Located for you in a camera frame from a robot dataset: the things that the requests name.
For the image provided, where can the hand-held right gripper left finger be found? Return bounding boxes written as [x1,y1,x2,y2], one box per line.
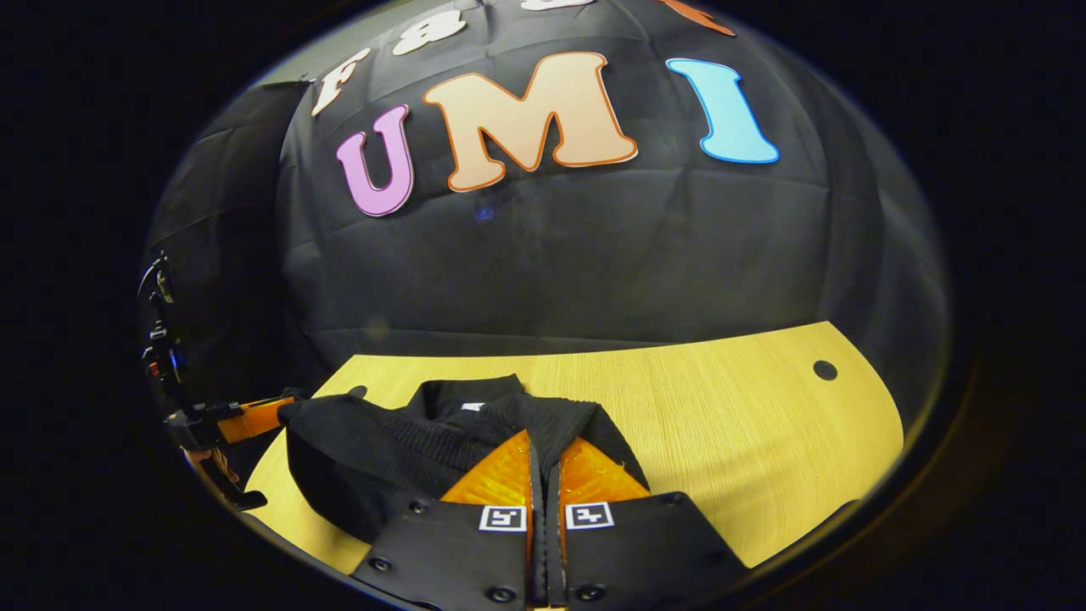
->
[348,429,544,611]

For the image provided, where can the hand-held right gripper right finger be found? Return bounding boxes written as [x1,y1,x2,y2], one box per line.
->
[546,434,752,611]

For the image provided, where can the black button cardigan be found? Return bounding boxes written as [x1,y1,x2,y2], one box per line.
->
[277,373,650,544]

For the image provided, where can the black backdrop cloth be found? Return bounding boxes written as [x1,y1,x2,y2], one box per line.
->
[144,0,949,425]

